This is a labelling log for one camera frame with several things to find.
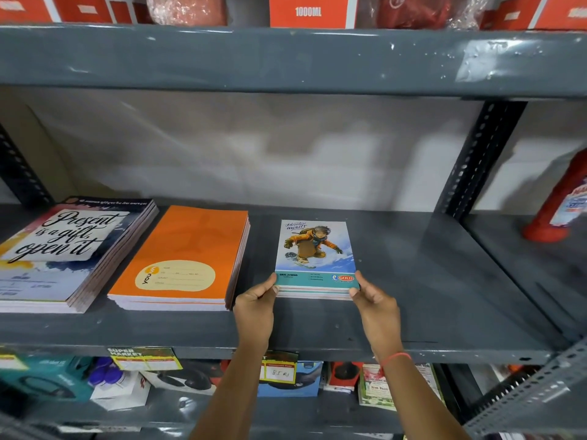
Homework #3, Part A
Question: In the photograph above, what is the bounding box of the green and white packet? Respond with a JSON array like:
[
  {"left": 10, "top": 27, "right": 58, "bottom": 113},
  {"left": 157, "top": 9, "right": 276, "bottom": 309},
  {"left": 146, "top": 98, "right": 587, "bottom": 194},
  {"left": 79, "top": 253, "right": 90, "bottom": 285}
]
[{"left": 357, "top": 363, "right": 444, "bottom": 412}]

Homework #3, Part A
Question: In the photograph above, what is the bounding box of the person's left hand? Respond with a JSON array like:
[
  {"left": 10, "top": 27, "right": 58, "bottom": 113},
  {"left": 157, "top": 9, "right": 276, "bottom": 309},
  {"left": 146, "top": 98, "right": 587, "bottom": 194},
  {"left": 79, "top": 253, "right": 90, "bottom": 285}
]
[{"left": 233, "top": 272, "right": 279, "bottom": 354}]

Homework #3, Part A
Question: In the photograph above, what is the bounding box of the wide yellow shelf label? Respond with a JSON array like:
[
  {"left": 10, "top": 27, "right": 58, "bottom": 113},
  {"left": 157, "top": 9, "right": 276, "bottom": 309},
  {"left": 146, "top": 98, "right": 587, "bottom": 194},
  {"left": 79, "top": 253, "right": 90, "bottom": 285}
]
[{"left": 107, "top": 346, "right": 183, "bottom": 372}]

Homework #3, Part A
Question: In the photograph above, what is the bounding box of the blue purple packaged item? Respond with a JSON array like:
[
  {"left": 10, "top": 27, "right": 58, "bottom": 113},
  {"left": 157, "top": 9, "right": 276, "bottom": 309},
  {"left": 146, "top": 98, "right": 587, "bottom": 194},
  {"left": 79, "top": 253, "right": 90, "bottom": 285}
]
[{"left": 86, "top": 357, "right": 124, "bottom": 387}]

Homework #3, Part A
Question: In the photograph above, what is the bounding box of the person's right hand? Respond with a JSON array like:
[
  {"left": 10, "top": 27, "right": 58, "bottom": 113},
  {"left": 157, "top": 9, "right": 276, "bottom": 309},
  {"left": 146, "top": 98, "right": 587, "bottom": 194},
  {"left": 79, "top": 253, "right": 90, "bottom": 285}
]
[{"left": 349, "top": 270, "right": 405, "bottom": 363}]

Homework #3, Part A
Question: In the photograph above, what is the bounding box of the small yellow shelf label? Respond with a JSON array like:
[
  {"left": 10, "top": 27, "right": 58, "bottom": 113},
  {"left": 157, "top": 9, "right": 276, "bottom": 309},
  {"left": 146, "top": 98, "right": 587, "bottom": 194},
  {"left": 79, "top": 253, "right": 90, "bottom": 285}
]
[{"left": 0, "top": 352, "right": 29, "bottom": 372}]

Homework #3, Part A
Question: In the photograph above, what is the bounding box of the red-orange cardboard box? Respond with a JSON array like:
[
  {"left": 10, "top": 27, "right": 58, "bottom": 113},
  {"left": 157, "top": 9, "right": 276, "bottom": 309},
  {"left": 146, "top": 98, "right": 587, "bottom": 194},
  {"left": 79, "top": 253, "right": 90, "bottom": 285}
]
[
  {"left": 109, "top": 0, "right": 153, "bottom": 25},
  {"left": 479, "top": 0, "right": 545, "bottom": 31},
  {"left": 534, "top": 0, "right": 587, "bottom": 32},
  {"left": 269, "top": 0, "right": 359, "bottom": 30},
  {"left": 50, "top": 0, "right": 113, "bottom": 24},
  {"left": 0, "top": 0, "right": 54, "bottom": 23}
]

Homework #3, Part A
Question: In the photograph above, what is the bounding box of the person's right forearm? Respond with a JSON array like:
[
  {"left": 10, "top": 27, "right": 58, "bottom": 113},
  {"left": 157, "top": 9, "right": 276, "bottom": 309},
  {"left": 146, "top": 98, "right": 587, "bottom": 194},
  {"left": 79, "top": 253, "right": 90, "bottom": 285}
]
[{"left": 381, "top": 355, "right": 469, "bottom": 440}]

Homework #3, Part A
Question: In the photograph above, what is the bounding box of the stack of lettered cover notebooks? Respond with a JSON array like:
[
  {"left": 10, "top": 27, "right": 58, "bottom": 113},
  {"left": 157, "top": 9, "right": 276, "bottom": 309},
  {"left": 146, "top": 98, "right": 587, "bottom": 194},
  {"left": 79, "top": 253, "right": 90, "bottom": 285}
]
[{"left": 0, "top": 196, "right": 160, "bottom": 315}]

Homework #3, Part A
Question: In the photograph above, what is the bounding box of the plain white product box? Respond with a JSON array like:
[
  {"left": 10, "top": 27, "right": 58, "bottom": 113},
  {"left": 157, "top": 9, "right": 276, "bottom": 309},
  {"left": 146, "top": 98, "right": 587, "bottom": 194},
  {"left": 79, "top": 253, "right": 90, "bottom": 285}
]
[{"left": 90, "top": 371, "right": 151, "bottom": 412}]

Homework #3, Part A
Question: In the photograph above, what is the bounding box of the stack of snowboarder cover notebooks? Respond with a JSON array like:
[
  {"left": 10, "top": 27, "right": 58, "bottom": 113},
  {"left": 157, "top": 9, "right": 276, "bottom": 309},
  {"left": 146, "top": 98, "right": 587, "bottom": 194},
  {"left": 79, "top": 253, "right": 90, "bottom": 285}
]
[{"left": 274, "top": 219, "right": 360, "bottom": 302}]

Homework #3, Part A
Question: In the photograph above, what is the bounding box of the red item in bubble wrap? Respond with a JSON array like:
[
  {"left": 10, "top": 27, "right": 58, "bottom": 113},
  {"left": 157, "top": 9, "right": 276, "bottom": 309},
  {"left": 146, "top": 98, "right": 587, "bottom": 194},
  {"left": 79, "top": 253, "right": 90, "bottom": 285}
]
[{"left": 145, "top": 0, "right": 228, "bottom": 27}]

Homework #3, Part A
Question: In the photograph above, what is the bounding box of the stack of orange notebooks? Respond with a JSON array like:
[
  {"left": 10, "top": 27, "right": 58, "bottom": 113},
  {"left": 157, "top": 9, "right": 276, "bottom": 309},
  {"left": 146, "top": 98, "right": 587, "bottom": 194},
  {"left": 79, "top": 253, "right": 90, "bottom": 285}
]
[{"left": 107, "top": 205, "right": 251, "bottom": 312}]

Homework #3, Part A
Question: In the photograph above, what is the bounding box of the person's left forearm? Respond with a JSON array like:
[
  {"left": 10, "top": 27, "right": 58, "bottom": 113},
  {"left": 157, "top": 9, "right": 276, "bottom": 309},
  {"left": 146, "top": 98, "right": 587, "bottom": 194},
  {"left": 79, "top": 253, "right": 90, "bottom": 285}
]
[{"left": 189, "top": 344, "right": 271, "bottom": 440}]

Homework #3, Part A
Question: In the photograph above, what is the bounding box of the red item in plastic wrap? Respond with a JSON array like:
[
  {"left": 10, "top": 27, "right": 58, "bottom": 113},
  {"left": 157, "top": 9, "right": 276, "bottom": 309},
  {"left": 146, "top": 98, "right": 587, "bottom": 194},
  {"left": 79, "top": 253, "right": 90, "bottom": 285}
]
[{"left": 375, "top": 0, "right": 488, "bottom": 31}]

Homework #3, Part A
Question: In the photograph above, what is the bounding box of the red thread bracelet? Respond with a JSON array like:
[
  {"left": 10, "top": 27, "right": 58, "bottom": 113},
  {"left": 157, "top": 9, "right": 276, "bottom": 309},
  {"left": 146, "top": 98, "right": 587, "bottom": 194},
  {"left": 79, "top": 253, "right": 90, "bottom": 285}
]
[{"left": 379, "top": 352, "right": 414, "bottom": 367}]

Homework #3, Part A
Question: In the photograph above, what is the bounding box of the white box with mouse picture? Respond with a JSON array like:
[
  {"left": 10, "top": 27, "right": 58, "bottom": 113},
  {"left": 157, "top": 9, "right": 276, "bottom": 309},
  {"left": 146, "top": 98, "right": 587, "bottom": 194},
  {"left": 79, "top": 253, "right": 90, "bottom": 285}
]
[{"left": 142, "top": 360, "right": 217, "bottom": 396}]

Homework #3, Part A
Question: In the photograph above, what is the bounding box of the red and black product box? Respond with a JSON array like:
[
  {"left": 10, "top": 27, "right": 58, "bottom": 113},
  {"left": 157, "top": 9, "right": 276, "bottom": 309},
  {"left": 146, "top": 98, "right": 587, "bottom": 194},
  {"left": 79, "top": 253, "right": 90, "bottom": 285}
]
[{"left": 323, "top": 361, "right": 363, "bottom": 394}]

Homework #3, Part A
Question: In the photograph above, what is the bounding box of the clear tape piece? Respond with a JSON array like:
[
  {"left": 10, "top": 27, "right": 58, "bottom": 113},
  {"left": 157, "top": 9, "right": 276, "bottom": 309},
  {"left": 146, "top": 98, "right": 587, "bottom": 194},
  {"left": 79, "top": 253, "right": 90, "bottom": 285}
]
[{"left": 455, "top": 40, "right": 506, "bottom": 83}]

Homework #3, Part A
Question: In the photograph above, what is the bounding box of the blue product box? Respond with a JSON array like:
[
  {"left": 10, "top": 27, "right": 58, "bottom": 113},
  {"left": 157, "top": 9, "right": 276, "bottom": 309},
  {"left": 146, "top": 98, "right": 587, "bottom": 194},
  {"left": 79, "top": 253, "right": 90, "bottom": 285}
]
[{"left": 256, "top": 360, "right": 324, "bottom": 398}]

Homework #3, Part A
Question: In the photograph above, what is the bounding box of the adjoining grey metal rack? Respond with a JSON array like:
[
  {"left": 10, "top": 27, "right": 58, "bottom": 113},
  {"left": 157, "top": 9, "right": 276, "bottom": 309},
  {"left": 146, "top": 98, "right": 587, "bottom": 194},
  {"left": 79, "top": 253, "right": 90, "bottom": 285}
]
[{"left": 462, "top": 101, "right": 587, "bottom": 438}]

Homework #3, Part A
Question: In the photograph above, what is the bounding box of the grey metal shelving rack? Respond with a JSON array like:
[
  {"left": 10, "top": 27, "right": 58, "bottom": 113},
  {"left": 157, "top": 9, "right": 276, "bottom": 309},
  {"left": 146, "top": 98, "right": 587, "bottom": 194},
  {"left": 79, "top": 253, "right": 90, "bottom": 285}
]
[{"left": 0, "top": 24, "right": 587, "bottom": 440}]

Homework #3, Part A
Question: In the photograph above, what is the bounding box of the red plastic bottle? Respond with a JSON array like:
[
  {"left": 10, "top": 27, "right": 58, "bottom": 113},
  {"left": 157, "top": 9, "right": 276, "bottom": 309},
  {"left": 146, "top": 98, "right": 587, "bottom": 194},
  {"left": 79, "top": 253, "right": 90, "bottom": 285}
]
[{"left": 522, "top": 148, "right": 587, "bottom": 244}]

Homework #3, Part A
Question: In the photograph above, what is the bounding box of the teal product box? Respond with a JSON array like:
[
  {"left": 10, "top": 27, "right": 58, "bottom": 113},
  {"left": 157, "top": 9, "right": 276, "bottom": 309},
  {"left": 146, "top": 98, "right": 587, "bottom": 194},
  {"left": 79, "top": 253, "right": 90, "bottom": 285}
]
[{"left": 0, "top": 354, "right": 95, "bottom": 405}]

